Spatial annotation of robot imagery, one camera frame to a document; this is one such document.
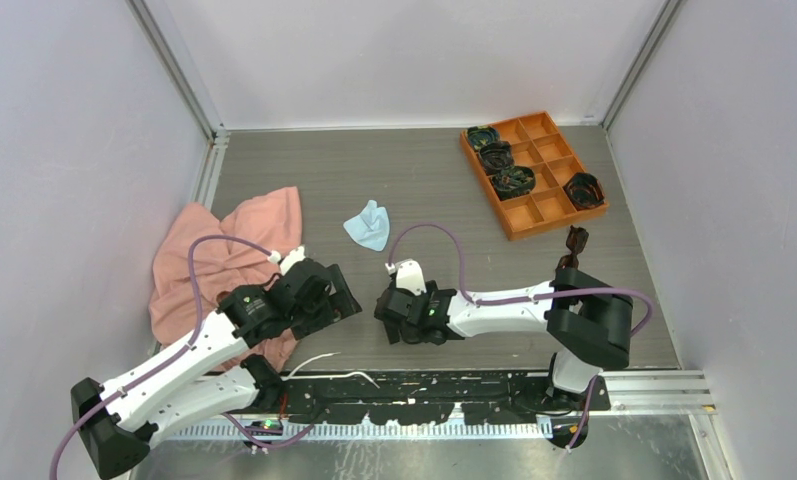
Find rolled dark belt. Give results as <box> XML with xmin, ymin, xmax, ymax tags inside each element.
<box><xmin>563</xmin><ymin>172</ymin><xmax>606</xmax><ymax>211</ymax></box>
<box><xmin>490</xmin><ymin>165</ymin><xmax>536</xmax><ymax>201</ymax></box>
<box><xmin>465</xmin><ymin>125</ymin><xmax>500</xmax><ymax>151</ymax></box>
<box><xmin>478</xmin><ymin>141</ymin><xmax>514</xmax><ymax>176</ymax></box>

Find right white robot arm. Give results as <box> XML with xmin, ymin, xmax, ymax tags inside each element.
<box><xmin>374</xmin><ymin>261</ymin><xmax>633</xmax><ymax>411</ymax></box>

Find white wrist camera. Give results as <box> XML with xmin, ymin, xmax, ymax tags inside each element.
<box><xmin>385</xmin><ymin>259</ymin><xmax>427</xmax><ymax>296</ymax></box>
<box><xmin>267</xmin><ymin>245</ymin><xmax>306</xmax><ymax>275</ymax></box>

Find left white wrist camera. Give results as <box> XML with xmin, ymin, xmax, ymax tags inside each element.
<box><xmin>267</xmin><ymin>245</ymin><xmax>306</xmax><ymax>275</ymax></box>

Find rolled dark belt right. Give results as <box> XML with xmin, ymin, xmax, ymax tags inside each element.
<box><xmin>563</xmin><ymin>172</ymin><xmax>606</xmax><ymax>211</ymax></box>

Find slotted cable duct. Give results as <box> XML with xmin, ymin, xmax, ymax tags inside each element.
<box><xmin>169</xmin><ymin>418</ymin><xmax>553</xmax><ymax>441</ymax></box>

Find orange compartment tray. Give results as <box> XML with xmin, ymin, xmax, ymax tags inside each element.
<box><xmin>459</xmin><ymin>111</ymin><xmax>608</xmax><ymax>241</ymax></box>

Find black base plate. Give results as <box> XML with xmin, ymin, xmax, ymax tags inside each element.
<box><xmin>266</xmin><ymin>370</ymin><xmax>610</xmax><ymax>426</ymax></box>

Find light blue cleaning cloth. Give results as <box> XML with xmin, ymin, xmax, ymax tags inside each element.
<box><xmin>343</xmin><ymin>200</ymin><xmax>391</xmax><ymax>252</ymax></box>

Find white loose wire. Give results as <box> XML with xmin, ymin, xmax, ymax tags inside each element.
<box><xmin>282</xmin><ymin>351</ymin><xmax>381</xmax><ymax>390</ymax></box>

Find brown tortoise sunglasses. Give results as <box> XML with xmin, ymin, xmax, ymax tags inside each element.
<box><xmin>556</xmin><ymin>225</ymin><xmax>589</xmax><ymax>269</ymax></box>

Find rolled dark belt top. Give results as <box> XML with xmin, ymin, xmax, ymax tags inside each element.
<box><xmin>465</xmin><ymin>125</ymin><xmax>500</xmax><ymax>151</ymax></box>

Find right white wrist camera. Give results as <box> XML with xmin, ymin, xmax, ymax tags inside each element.
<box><xmin>385</xmin><ymin>259</ymin><xmax>427</xmax><ymax>296</ymax></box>

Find pink cloth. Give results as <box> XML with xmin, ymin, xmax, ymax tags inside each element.
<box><xmin>149</xmin><ymin>187</ymin><xmax>303</xmax><ymax>348</ymax></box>

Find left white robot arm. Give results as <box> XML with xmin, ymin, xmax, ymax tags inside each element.
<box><xmin>70</xmin><ymin>258</ymin><xmax>362</xmax><ymax>479</ymax></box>

